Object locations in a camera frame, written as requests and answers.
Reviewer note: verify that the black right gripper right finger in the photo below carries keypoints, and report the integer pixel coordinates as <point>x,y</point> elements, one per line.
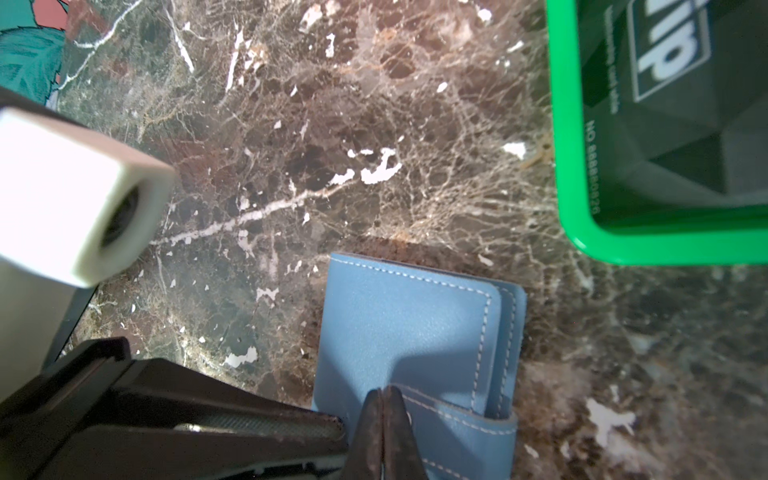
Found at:
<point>401,457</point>

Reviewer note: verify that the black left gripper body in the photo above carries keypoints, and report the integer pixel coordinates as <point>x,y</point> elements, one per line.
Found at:
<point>67,423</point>

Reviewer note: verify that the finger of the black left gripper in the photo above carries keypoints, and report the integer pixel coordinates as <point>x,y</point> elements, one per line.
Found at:
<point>170,394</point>

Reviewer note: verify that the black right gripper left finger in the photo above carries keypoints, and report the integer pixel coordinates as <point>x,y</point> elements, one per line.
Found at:
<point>364,457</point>

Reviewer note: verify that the blue leather card holder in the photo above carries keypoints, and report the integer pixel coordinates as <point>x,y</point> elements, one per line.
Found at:
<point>449,342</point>

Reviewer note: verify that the green plastic card tray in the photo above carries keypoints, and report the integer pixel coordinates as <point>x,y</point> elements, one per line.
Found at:
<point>722,237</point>

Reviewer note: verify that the stack of credit cards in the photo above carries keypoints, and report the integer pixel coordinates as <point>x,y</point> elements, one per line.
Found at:
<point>675,106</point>

